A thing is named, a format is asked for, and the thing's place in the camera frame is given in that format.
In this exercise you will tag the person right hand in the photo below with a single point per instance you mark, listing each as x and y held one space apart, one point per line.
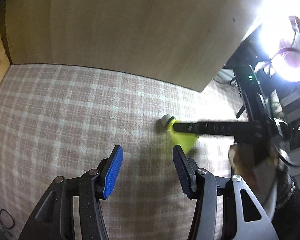
257 167

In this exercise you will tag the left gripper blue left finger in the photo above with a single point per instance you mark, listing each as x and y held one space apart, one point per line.
96 185

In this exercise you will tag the yellow shuttlecock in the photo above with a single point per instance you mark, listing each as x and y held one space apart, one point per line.
187 141

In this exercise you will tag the large plywood back board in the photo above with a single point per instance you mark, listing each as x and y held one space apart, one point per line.
184 42

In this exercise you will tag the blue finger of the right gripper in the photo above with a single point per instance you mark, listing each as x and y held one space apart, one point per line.
209 128

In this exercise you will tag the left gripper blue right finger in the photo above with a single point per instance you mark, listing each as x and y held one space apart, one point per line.
201 185

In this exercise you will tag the ring light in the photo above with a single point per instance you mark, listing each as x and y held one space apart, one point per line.
279 36

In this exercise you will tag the beige checkered tablecloth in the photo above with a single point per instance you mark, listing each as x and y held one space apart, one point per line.
63 120

